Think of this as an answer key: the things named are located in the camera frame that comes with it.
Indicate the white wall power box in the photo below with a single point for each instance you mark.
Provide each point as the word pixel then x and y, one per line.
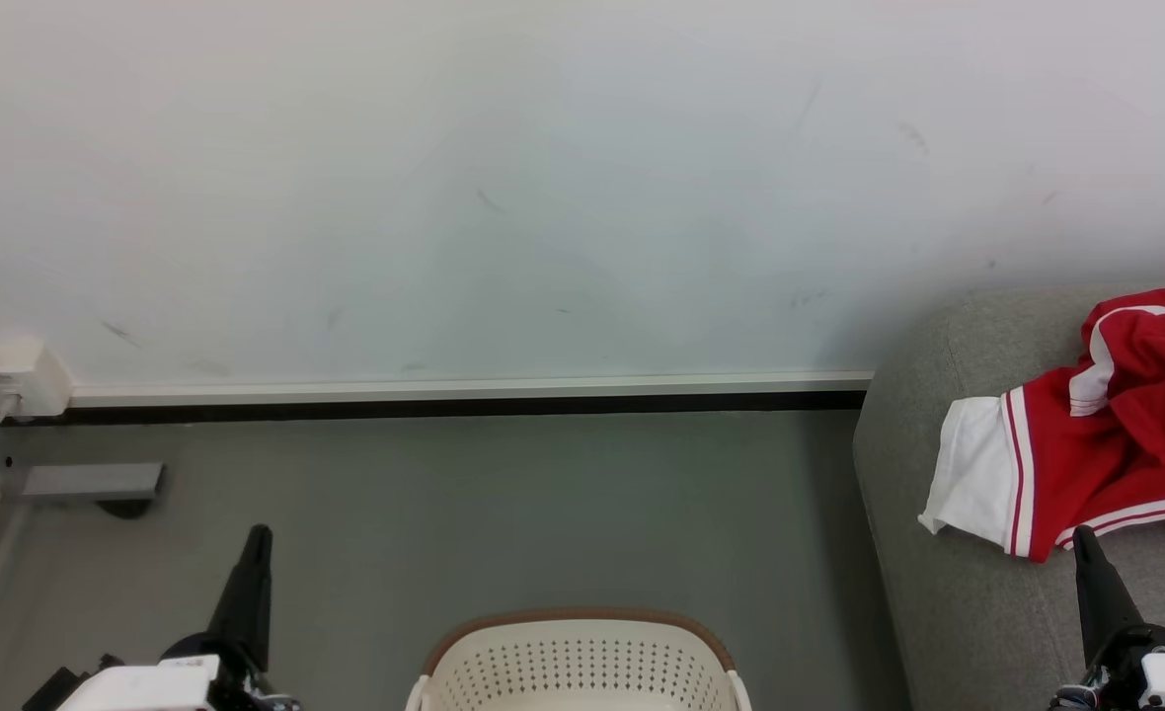
pixel 18 375

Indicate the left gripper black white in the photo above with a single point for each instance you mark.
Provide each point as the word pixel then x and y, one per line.
pixel 163 684

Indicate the red and white jersey garment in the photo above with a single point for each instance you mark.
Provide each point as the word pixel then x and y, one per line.
pixel 1106 464

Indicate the grey metal support foot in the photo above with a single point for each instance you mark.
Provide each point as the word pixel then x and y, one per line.
pixel 94 481

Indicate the black round caster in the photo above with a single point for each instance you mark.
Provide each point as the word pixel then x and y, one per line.
pixel 124 509

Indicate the light grey fabric sofa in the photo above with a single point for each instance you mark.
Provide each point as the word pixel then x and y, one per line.
pixel 948 632

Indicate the cream perforated laundry basket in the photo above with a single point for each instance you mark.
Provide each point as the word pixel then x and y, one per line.
pixel 582 667

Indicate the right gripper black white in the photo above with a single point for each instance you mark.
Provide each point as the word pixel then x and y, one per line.
pixel 1160 676

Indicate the white and dark baseboard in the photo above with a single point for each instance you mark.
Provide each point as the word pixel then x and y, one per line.
pixel 444 395

